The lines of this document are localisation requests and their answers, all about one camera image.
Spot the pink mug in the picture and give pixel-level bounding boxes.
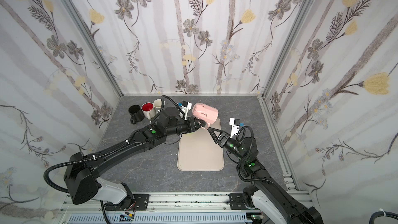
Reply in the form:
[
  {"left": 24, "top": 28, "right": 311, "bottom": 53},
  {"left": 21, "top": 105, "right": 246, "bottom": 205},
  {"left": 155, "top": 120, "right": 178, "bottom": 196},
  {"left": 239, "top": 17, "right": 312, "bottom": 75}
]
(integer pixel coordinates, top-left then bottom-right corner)
[{"left": 192, "top": 103, "right": 219, "bottom": 130}]

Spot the grey mug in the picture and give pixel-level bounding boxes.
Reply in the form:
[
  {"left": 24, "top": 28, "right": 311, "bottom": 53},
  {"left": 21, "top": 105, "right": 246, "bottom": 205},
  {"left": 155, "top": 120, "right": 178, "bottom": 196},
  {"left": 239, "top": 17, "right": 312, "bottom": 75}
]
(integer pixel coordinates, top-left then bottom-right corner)
[{"left": 153, "top": 99, "right": 164, "bottom": 113}]

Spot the white cream mug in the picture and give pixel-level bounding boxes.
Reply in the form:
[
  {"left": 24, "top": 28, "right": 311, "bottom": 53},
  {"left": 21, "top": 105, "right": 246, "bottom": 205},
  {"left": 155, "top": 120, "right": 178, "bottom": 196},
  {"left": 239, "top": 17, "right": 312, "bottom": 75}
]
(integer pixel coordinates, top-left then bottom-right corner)
[{"left": 141, "top": 102, "right": 157, "bottom": 120}]

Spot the black mug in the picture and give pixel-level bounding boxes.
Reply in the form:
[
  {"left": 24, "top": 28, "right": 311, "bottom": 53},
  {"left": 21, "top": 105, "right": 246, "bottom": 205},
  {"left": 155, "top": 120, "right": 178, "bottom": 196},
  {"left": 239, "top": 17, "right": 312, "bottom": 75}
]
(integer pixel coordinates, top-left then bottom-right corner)
[{"left": 128, "top": 105, "right": 145, "bottom": 124}]

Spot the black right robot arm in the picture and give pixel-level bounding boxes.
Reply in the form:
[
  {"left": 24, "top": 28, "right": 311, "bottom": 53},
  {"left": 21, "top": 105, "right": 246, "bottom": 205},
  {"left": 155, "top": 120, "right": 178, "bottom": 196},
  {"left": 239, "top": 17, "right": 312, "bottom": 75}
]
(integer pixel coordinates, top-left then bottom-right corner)
[{"left": 207, "top": 126, "right": 323, "bottom": 224}]

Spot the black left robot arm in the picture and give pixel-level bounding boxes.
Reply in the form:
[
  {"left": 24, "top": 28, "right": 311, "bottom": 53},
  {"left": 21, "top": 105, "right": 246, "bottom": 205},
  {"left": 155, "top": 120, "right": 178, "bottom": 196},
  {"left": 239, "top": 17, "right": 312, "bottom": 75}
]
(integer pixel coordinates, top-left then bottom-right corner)
[{"left": 44, "top": 101, "right": 209, "bottom": 213}]

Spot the beige rectangular tray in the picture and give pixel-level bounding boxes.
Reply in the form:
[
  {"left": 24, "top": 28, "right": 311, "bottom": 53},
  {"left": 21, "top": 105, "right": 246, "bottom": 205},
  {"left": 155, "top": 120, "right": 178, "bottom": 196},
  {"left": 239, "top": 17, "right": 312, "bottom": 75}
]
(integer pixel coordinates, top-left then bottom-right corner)
[{"left": 177, "top": 129, "right": 224, "bottom": 171}]

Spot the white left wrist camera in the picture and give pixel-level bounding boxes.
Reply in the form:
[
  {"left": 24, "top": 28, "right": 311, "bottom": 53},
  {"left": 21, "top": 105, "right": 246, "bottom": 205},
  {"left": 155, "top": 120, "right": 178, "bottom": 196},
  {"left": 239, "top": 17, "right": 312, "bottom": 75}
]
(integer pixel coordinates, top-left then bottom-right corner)
[{"left": 178, "top": 101, "right": 192, "bottom": 120}]

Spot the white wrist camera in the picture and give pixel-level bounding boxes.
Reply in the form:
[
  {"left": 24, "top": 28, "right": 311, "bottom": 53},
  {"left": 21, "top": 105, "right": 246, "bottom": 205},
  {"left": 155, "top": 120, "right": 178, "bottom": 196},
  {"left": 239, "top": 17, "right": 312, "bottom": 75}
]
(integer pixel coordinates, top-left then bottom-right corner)
[
  {"left": 229, "top": 118, "right": 244, "bottom": 138},
  {"left": 178, "top": 101, "right": 192, "bottom": 120}
]

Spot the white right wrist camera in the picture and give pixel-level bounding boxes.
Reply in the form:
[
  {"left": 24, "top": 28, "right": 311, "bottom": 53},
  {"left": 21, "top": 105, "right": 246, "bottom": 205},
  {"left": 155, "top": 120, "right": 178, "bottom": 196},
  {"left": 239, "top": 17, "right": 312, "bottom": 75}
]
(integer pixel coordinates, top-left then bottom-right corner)
[{"left": 229, "top": 118, "right": 244, "bottom": 138}]

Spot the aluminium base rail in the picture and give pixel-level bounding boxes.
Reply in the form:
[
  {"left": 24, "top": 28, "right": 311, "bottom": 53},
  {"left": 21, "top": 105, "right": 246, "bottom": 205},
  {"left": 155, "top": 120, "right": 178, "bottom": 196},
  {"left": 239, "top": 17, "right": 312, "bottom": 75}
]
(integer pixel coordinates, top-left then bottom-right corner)
[{"left": 58, "top": 191, "right": 318, "bottom": 224}]

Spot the black corrugated cable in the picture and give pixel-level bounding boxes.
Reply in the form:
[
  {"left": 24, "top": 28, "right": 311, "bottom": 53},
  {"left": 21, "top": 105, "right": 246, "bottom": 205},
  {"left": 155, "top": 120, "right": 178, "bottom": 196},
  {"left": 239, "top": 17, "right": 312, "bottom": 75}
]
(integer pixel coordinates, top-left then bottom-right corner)
[{"left": 368, "top": 211, "right": 398, "bottom": 224}]

